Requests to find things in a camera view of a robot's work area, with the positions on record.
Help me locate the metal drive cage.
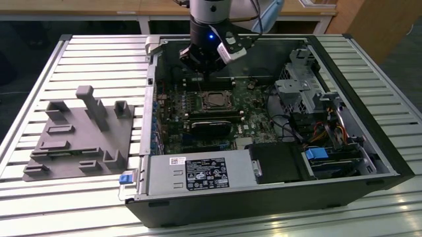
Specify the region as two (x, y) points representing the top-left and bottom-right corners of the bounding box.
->
(272, 48), (343, 114)

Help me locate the grey power supply unit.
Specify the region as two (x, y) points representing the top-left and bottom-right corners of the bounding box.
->
(144, 149), (261, 197)

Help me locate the RAM stick with label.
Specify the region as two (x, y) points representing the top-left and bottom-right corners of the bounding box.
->
(184, 75), (233, 84)

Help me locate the green motherboard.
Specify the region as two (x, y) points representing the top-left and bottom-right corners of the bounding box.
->
(153, 74), (287, 155)

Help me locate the wooden desk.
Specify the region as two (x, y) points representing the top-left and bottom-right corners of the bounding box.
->
(0, 0), (339, 35)

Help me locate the silver square CPU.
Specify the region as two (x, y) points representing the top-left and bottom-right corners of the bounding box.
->
(207, 93), (228, 106)

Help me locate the black plastic fan shroud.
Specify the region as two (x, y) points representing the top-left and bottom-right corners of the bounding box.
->
(245, 142), (316, 185)

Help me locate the wooden cabinet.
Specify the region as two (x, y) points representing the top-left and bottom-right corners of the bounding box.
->
(324, 0), (422, 64)

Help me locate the yellow orange wire bundle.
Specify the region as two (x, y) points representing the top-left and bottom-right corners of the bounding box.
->
(309, 106), (351, 146)

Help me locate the blue disk carrier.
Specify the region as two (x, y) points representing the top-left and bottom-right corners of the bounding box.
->
(304, 147), (328, 160)

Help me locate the metal socket cover frame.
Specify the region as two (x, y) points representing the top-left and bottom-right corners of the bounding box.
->
(197, 90), (236, 111)

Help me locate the grey parts rack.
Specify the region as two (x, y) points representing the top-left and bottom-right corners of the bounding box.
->
(21, 85), (136, 183)

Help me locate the silver chipset heatsink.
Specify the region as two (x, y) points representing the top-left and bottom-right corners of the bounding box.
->
(235, 137), (253, 150)

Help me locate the CPU socket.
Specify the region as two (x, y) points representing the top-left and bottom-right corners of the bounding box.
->
(196, 90), (237, 111)

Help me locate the black PC case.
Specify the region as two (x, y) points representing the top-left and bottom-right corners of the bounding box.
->
(122, 33), (415, 229)

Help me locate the black graphics card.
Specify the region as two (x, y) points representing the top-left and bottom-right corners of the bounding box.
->
(189, 119), (233, 136)

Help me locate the black hard disk drive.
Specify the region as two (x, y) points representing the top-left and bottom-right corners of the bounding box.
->
(309, 158), (367, 177)

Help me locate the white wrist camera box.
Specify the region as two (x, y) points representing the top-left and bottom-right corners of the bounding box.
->
(216, 31), (248, 64)

